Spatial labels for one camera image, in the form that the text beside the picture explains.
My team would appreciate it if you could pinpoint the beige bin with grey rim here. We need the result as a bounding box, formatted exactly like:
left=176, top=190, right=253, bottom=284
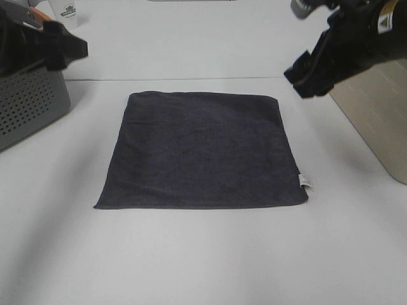
left=330, top=58, right=406, bottom=184

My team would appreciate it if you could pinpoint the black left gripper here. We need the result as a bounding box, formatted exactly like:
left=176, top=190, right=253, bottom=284
left=1, top=3, right=88, bottom=76

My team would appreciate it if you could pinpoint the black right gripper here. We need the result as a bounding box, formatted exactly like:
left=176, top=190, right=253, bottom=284
left=284, top=1, right=406, bottom=98

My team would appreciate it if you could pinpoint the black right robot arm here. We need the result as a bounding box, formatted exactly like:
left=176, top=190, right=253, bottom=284
left=284, top=1, right=406, bottom=98

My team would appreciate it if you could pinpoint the grey basket with orange rim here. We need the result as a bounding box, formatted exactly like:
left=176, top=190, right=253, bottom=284
left=1, top=1, right=71, bottom=149

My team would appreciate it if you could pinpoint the dark grey towel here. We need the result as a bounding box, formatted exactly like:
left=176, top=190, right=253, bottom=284
left=95, top=91, right=308, bottom=210

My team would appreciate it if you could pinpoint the white paper cup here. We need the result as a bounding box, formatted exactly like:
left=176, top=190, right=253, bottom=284
left=48, top=0, right=78, bottom=30

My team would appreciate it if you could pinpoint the wrist camera with grey plate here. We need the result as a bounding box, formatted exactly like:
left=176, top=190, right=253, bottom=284
left=290, top=0, right=338, bottom=20

